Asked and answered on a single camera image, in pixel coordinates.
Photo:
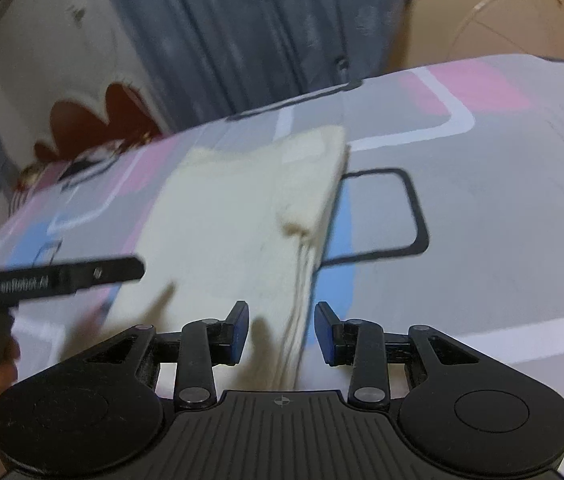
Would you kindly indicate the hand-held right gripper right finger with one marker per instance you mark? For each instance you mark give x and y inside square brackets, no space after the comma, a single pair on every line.
[324,334]

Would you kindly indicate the beige round tabletop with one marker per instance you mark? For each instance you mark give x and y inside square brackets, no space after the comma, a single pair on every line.
[512,15]

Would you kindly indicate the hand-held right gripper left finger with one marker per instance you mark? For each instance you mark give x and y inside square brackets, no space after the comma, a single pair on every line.
[239,331]

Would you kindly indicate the patterned grey pink bed sheet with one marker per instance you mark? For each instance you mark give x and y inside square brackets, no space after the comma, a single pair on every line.
[487,185]

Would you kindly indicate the grey-blue curtain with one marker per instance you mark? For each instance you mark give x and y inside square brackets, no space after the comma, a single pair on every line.
[237,25]

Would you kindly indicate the pale yellow cloth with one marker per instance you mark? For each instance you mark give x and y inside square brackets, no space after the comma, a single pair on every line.
[222,220]

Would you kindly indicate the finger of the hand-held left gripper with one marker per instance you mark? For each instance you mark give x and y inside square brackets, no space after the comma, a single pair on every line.
[107,272]

